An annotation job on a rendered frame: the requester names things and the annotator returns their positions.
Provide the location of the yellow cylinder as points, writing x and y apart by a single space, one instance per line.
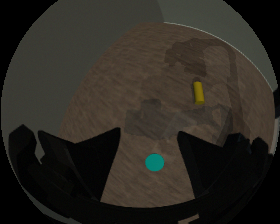
198 94

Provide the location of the cyan circle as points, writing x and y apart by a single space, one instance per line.
154 162

